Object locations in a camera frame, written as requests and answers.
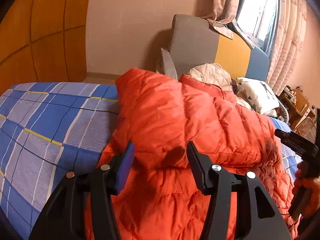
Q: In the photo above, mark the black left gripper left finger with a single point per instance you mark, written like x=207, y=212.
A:
x=63, y=216

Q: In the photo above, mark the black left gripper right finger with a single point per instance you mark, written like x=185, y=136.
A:
x=257, y=216

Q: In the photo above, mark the orange puffer down jacket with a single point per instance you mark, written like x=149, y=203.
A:
x=160, y=115

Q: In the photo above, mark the person's right hand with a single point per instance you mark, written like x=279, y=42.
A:
x=305, y=191

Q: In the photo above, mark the wooden wicker chair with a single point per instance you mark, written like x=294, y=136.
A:
x=306, y=128

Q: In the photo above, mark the grey round fan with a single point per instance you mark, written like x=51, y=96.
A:
x=285, y=112

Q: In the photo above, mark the white patterned pillow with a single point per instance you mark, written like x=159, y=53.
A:
x=258, y=94

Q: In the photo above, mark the blue plaid bed sheet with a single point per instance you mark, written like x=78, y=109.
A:
x=47, y=130

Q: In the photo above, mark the pink patterned curtain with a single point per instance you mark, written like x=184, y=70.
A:
x=291, y=28

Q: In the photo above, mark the window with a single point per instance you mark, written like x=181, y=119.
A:
x=255, y=18

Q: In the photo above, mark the grey yellow blue headboard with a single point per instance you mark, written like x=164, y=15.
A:
x=195, y=42

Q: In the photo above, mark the grey cushion beside headboard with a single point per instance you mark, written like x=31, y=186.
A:
x=165, y=65

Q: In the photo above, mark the wooden wardrobe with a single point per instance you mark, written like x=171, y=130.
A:
x=43, y=41

